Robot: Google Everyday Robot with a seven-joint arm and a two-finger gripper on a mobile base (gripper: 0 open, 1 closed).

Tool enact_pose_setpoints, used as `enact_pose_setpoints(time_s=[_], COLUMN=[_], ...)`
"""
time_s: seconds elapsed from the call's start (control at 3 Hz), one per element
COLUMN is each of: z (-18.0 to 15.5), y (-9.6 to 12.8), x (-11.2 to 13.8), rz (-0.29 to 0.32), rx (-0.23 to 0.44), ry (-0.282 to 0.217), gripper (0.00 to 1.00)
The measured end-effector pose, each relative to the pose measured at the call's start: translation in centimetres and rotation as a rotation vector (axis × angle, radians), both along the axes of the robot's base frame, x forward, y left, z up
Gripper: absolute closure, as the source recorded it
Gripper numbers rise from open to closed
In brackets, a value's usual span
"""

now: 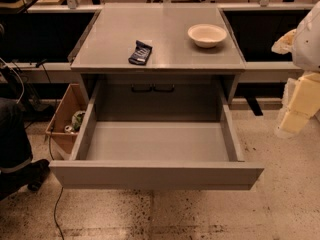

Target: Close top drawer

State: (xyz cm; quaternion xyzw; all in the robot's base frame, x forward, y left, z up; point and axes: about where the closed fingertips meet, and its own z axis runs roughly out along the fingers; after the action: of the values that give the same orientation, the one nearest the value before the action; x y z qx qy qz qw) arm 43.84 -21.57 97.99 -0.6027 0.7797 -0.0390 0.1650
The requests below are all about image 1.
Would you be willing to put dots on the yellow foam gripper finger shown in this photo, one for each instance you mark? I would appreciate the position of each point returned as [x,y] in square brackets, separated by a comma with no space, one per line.
[300,102]

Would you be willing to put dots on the grey top drawer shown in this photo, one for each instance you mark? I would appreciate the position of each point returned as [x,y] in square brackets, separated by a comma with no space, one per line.
[152,137]

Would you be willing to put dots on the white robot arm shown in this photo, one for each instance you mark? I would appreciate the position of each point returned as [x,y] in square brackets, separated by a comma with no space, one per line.
[303,42]

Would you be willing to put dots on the grey drawer cabinet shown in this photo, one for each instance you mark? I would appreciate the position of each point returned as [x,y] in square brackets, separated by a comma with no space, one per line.
[112,40]

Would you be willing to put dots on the white paper bowl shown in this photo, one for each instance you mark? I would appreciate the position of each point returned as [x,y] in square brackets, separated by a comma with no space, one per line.
[207,35]

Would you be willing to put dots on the green white crumpled trash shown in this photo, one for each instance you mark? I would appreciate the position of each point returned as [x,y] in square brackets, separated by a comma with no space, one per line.
[76,122]

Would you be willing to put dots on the brown cardboard box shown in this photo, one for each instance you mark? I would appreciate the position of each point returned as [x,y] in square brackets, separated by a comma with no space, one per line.
[60,127]

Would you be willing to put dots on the black shoe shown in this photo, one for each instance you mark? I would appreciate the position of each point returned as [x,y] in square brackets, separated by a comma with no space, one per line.
[40,171]

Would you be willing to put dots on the person's dark trouser leg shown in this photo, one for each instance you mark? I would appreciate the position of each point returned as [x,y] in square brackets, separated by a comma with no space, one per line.
[15,149]

